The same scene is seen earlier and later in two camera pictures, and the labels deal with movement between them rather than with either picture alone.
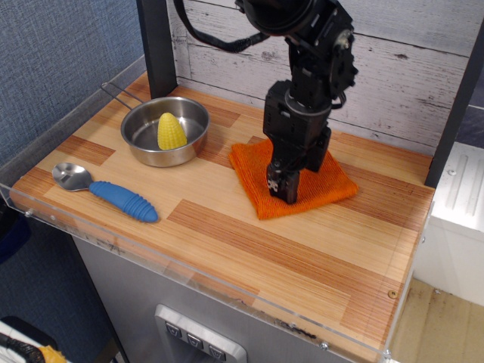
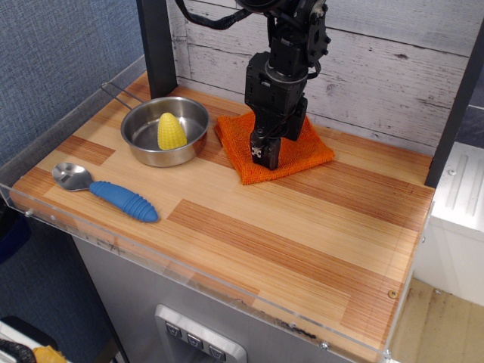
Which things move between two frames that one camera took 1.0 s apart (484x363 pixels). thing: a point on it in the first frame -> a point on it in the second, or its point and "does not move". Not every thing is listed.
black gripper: (293, 134) -> (278, 101)
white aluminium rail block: (459, 195) does not move
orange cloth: (251, 162) -> (310, 148)
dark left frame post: (158, 47) does not move
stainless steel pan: (165, 131) does not move
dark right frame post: (462, 101) does not move
